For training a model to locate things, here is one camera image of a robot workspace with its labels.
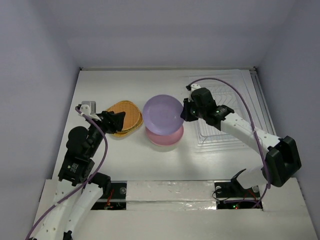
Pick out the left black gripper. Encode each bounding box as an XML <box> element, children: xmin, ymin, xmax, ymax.
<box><xmin>87</xmin><ymin>109</ymin><xmax>125</xmax><ymax>156</ymax></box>

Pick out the orange woven round plate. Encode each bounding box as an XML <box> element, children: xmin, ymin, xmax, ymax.
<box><xmin>106</xmin><ymin>100</ymin><xmax>142</xmax><ymax>131</ymax></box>

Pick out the square woven bamboo plate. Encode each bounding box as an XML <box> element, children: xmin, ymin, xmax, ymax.
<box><xmin>113</xmin><ymin>113</ymin><xmax>144</xmax><ymax>138</ymax></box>

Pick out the purple round plate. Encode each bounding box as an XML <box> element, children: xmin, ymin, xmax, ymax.
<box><xmin>142</xmin><ymin>94</ymin><xmax>184</xmax><ymax>136</ymax></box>

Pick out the green-rimmed woven plate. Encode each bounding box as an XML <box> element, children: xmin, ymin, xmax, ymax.
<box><xmin>120</xmin><ymin>112</ymin><xmax>143</xmax><ymax>133</ymax></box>

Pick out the pink round plate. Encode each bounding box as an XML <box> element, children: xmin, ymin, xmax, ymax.
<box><xmin>145</xmin><ymin>125</ymin><xmax>184</xmax><ymax>145</ymax></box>

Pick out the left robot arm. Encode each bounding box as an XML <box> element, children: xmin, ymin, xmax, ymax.
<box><xmin>26</xmin><ymin>104</ymin><xmax>126</xmax><ymax>240</ymax></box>

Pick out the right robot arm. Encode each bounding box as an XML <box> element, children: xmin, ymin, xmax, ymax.
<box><xmin>180</xmin><ymin>84</ymin><xmax>302</xmax><ymax>196</ymax></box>

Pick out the foil-wrapped front bar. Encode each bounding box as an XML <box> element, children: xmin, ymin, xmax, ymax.
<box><xmin>125</xmin><ymin>180</ymin><xmax>217</xmax><ymax>211</ymax></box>

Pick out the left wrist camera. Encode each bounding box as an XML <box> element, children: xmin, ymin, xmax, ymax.
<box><xmin>75</xmin><ymin>101</ymin><xmax>99</xmax><ymax>120</ymax></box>

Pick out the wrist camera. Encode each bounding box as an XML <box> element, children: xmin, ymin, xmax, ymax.
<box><xmin>75</xmin><ymin>101</ymin><xmax>99</xmax><ymax>120</ymax></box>
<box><xmin>185</xmin><ymin>83</ymin><xmax>202</xmax><ymax>95</ymax></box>

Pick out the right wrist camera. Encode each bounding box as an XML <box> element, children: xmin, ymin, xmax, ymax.
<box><xmin>185</xmin><ymin>83</ymin><xmax>202</xmax><ymax>95</ymax></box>

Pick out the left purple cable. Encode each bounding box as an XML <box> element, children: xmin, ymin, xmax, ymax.
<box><xmin>24</xmin><ymin>106</ymin><xmax>109</xmax><ymax>240</ymax></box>

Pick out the white wire dish rack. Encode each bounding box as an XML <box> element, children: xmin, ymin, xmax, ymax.
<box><xmin>189</xmin><ymin>70</ymin><xmax>275</xmax><ymax>151</ymax></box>

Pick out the red wire left base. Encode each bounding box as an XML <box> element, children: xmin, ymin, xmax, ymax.
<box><xmin>104</xmin><ymin>188</ymin><xmax>116</xmax><ymax>208</ymax></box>

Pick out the black cable at base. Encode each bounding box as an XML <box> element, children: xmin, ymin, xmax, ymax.
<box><xmin>211</xmin><ymin>186</ymin><xmax>262</xmax><ymax>203</ymax></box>

